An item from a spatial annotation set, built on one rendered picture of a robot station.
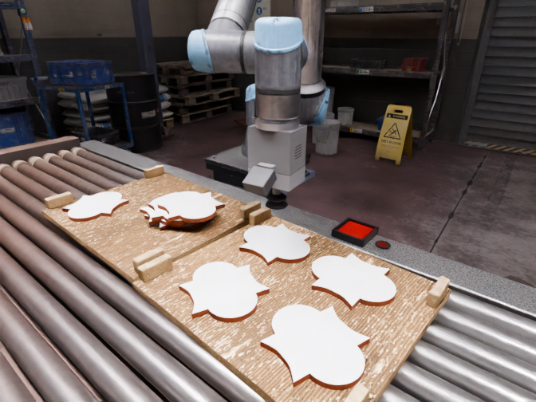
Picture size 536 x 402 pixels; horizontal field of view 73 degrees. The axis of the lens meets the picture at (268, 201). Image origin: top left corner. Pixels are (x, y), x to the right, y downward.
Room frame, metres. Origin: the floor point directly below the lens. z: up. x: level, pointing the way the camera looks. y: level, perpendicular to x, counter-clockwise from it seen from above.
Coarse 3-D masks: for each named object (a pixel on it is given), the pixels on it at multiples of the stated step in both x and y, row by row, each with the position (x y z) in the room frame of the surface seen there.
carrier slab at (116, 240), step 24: (120, 192) 0.88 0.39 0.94; (144, 192) 0.88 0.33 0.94; (168, 192) 0.88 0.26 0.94; (216, 192) 0.88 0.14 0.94; (48, 216) 0.75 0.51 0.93; (120, 216) 0.75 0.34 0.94; (216, 216) 0.75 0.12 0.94; (96, 240) 0.64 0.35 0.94; (120, 240) 0.64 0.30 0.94; (144, 240) 0.64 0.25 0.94; (168, 240) 0.64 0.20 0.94; (192, 240) 0.64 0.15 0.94; (216, 240) 0.66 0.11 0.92; (120, 264) 0.55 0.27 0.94
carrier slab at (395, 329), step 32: (288, 224) 0.71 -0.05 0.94; (192, 256) 0.58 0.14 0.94; (224, 256) 0.58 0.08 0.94; (256, 256) 0.58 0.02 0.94; (320, 256) 0.58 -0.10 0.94; (160, 288) 0.49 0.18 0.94; (288, 288) 0.49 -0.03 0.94; (416, 288) 0.49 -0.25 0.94; (448, 288) 0.49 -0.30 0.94; (192, 320) 0.41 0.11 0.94; (256, 320) 0.41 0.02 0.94; (352, 320) 0.41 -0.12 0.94; (384, 320) 0.41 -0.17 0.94; (416, 320) 0.41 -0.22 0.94; (224, 352) 0.35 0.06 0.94; (256, 352) 0.35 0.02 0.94; (384, 352) 0.35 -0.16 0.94; (256, 384) 0.30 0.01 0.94; (288, 384) 0.30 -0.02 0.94; (384, 384) 0.30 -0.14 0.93
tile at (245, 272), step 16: (208, 272) 0.52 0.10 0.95; (224, 272) 0.52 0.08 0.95; (240, 272) 0.52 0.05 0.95; (192, 288) 0.47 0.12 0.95; (208, 288) 0.47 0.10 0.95; (224, 288) 0.47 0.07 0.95; (240, 288) 0.47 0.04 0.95; (256, 288) 0.47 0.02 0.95; (208, 304) 0.43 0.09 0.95; (224, 304) 0.43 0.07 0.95; (240, 304) 0.43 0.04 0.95; (256, 304) 0.44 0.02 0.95; (224, 320) 0.41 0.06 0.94; (240, 320) 0.41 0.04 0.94
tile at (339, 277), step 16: (336, 256) 0.57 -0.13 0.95; (352, 256) 0.57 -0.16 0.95; (320, 272) 0.52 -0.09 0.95; (336, 272) 0.52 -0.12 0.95; (352, 272) 0.52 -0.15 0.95; (368, 272) 0.52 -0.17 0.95; (384, 272) 0.52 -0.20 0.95; (320, 288) 0.48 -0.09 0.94; (336, 288) 0.47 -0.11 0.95; (352, 288) 0.47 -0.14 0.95; (368, 288) 0.47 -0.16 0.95; (384, 288) 0.47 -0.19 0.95; (352, 304) 0.43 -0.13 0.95; (368, 304) 0.44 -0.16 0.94; (384, 304) 0.44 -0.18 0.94
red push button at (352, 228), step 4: (348, 224) 0.72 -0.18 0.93; (352, 224) 0.72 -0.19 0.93; (356, 224) 0.72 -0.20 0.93; (360, 224) 0.72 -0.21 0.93; (340, 228) 0.70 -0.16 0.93; (344, 228) 0.70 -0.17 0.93; (348, 228) 0.70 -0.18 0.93; (352, 228) 0.70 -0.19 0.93; (356, 228) 0.70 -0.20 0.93; (360, 228) 0.70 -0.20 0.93; (364, 228) 0.70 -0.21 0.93; (368, 228) 0.70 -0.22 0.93; (344, 232) 0.68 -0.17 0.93; (348, 232) 0.68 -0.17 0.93; (352, 232) 0.68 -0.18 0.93; (356, 232) 0.68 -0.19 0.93; (360, 232) 0.68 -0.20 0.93; (364, 232) 0.68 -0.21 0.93; (368, 232) 0.68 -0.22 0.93; (356, 236) 0.67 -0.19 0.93; (360, 236) 0.67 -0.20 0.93; (364, 236) 0.67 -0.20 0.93
